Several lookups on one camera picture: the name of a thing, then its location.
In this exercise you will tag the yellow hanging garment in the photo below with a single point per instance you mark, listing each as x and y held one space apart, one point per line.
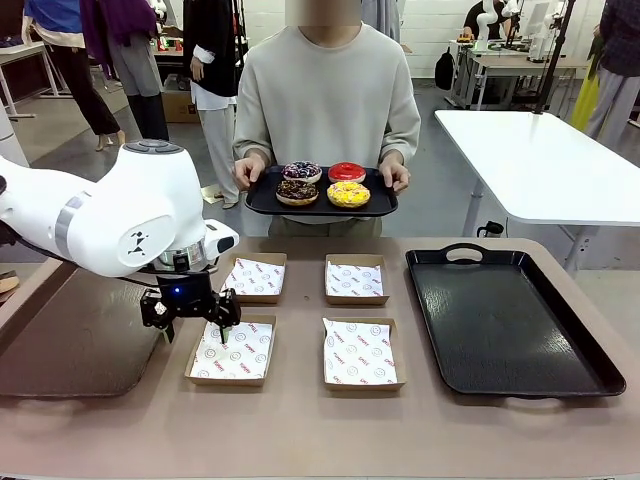
585 100

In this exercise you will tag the person's right hand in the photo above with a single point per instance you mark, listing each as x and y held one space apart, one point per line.
247 172

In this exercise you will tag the black camera pole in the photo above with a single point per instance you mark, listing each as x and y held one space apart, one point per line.
555 55

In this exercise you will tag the tan sandal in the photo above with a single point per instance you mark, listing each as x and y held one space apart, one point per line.
7 285

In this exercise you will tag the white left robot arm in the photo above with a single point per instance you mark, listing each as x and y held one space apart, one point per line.
140 200

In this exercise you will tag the black backpack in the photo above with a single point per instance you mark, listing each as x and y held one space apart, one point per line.
444 70

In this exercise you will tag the person in dark patterned top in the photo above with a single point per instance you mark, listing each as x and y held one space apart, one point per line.
620 50

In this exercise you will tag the purple sprinkled donut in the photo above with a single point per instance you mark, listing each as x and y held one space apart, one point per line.
300 176

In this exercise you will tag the background workbench table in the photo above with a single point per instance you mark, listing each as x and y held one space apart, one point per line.
520 65

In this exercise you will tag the person in beige sweater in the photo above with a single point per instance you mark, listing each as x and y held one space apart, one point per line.
325 100

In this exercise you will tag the small black serving tray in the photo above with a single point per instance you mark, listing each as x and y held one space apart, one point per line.
265 197

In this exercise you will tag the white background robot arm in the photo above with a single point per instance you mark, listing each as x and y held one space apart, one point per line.
487 25

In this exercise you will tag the large white table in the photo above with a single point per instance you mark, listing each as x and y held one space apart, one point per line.
540 165

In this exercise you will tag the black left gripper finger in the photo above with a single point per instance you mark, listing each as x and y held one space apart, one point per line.
227 310
152 310

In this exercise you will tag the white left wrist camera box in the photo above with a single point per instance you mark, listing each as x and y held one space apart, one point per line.
222 242

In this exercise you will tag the black caster wheel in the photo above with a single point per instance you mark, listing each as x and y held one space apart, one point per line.
491 229

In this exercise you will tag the person's left forearm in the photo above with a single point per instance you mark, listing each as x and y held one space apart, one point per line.
402 145

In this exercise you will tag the cardboard box on floor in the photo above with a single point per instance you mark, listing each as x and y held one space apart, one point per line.
177 107

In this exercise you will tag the figure in black trousers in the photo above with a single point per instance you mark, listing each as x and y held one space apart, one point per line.
75 75

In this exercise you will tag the yellow sprinkled donut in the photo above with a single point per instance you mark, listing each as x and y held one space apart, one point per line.
340 197

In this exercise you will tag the chocolate sprinkled donut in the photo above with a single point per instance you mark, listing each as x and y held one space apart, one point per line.
287 195

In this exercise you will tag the person's right forearm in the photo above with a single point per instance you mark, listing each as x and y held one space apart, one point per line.
250 145

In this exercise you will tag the white desk with dark items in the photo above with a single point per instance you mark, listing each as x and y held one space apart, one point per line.
20 52

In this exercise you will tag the brown cardboard food box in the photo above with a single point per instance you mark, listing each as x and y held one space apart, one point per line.
357 300
250 299
225 381
362 387

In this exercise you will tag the red glazed donut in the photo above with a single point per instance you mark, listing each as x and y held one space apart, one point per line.
337 175

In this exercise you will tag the white cylindrical appliance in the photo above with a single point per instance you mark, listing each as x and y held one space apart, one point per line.
10 140

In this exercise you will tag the person's left hand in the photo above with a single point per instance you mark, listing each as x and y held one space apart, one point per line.
399 177

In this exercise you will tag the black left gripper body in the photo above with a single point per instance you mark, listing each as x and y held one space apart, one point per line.
185 297

